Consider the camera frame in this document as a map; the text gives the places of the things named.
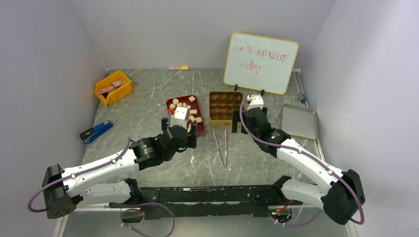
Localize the pink metal tweezers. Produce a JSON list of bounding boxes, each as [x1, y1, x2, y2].
[[212, 129, 228, 167]]

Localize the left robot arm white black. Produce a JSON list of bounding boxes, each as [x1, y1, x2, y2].
[[42, 123, 198, 219]]

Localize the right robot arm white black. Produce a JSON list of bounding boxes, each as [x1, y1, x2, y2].
[[232, 107, 366, 225]]

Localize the gold chocolate box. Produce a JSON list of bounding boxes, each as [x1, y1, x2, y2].
[[209, 91, 243, 126]]

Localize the red rectangular tray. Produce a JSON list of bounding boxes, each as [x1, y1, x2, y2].
[[166, 95, 205, 134]]

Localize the silver box lid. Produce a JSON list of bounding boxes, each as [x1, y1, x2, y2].
[[281, 104, 319, 140]]

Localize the yellow pink eraser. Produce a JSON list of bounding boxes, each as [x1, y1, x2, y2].
[[168, 65, 189, 71]]

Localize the yellow plastic bin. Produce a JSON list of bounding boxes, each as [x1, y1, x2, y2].
[[94, 70, 133, 106]]

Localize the pink box in bin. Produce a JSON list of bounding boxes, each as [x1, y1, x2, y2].
[[98, 79, 126, 94]]

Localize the blue black stapler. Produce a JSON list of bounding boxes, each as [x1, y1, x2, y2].
[[80, 120, 114, 145]]

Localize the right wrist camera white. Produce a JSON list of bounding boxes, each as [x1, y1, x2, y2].
[[246, 94, 264, 110]]

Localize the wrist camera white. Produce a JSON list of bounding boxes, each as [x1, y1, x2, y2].
[[168, 107, 189, 129], [246, 94, 264, 110]]

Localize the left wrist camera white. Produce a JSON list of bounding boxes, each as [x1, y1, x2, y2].
[[168, 107, 189, 129]]

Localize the blue clip on rail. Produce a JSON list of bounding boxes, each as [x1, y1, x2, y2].
[[298, 93, 307, 105]]

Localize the whiteboard with yellow frame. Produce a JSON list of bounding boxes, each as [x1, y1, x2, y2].
[[223, 32, 299, 95]]

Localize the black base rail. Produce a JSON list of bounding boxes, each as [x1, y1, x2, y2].
[[109, 185, 299, 220]]

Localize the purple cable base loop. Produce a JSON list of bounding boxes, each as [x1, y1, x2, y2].
[[120, 202, 176, 237]]

